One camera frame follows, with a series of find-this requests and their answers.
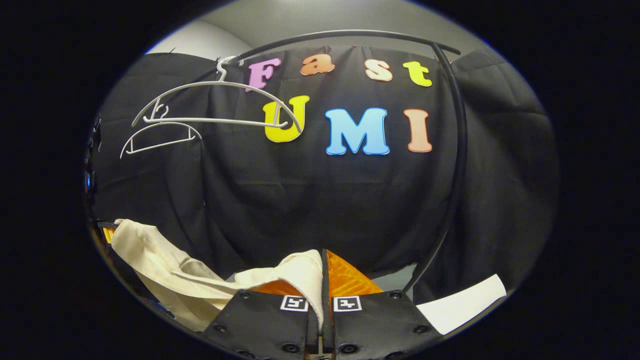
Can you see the cream collared shirt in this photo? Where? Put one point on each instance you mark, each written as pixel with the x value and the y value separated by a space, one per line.
pixel 150 260

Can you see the black metal clothes rack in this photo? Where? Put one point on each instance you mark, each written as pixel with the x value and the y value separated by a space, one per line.
pixel 462 150

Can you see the white plastic hanger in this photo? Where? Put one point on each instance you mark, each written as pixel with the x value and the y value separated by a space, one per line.
pixel 220 121
pixel 161 145

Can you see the white paper sheet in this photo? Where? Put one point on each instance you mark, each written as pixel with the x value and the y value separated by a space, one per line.
pixel 460 305

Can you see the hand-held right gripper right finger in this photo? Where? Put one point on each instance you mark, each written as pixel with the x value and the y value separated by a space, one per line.
pixel 370 325

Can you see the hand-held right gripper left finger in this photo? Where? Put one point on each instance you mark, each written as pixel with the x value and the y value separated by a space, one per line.
pixel 260 325

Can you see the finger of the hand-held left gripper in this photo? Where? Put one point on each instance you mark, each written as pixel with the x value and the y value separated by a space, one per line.
pixel 107 232

